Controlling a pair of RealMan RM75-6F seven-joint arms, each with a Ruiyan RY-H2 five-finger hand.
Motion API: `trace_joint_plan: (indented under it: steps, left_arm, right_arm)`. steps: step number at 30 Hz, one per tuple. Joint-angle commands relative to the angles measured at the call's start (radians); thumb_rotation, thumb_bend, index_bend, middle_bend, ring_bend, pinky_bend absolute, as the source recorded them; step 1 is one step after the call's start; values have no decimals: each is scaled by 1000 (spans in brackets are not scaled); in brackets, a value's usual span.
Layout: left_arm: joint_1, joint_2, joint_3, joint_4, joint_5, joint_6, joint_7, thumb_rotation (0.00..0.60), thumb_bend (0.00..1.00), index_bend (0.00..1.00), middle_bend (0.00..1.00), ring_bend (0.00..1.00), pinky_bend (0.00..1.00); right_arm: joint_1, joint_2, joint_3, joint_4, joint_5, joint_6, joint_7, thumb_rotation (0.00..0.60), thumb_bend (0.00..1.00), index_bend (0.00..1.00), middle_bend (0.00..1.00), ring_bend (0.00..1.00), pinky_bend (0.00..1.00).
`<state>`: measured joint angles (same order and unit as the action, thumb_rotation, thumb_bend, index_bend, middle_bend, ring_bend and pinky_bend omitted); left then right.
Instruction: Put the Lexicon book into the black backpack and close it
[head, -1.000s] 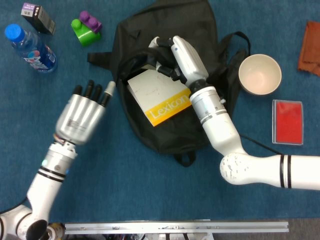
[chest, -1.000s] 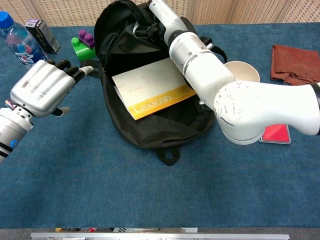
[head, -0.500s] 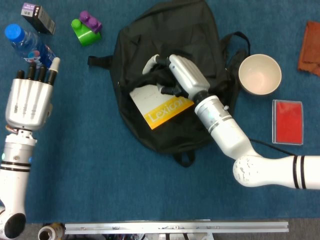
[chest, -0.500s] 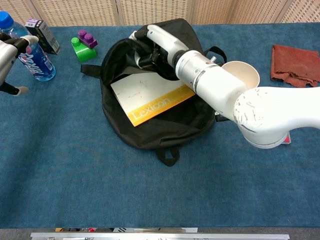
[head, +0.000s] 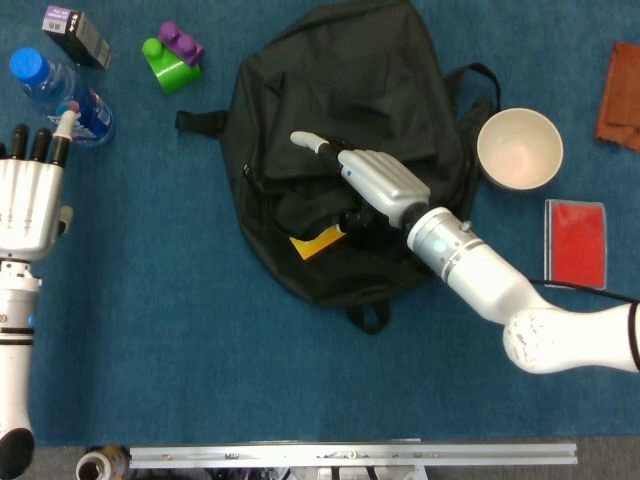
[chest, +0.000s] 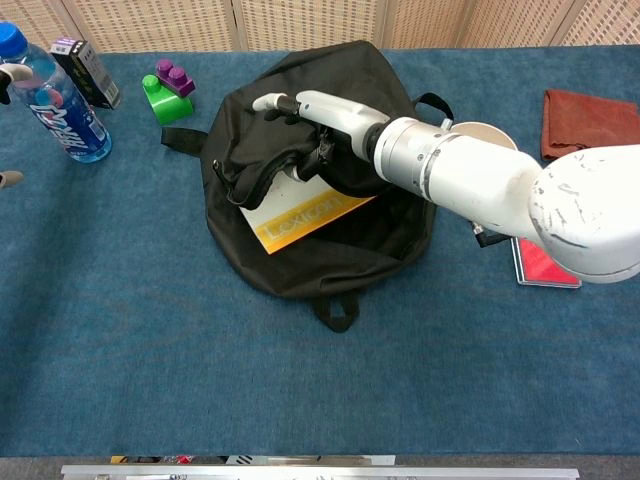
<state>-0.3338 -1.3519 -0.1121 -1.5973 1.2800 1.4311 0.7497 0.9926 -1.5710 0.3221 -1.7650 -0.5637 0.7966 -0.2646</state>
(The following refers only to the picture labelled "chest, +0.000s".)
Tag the white bowl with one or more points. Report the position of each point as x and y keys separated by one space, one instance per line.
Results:
x=492 y=131

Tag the clear case with red insert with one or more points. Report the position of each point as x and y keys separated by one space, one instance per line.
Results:
x=537 y=267

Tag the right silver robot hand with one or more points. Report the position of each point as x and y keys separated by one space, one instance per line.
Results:
x=340 y=117

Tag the woven folding screen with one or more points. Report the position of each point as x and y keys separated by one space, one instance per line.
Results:
x=310 y=22

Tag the blue plastic drink bottle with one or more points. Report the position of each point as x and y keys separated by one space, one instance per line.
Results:
x=65 y=115

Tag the blue felt table cover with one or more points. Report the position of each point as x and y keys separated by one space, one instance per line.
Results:
x=200 y=380

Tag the purple toy block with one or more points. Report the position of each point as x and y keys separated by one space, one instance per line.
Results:
x=177 y=77

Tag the aluminium profile rail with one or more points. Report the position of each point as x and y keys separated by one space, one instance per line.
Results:
x=320 y=472

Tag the rust brown cloth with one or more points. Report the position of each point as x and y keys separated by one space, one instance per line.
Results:
x=590 y=120

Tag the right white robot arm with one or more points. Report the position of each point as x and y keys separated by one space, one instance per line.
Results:
x=500 y=180

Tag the green toy block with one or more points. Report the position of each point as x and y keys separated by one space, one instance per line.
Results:
x=167 y=106

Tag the black carton with purple end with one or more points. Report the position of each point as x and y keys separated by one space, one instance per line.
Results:
x=87 y=75

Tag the black backpack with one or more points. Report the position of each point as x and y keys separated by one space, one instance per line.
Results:
x=350 y=260

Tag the yellow and white book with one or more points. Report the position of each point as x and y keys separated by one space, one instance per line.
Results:
x=300 y=220

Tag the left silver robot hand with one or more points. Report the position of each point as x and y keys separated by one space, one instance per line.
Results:
x=17 y=72

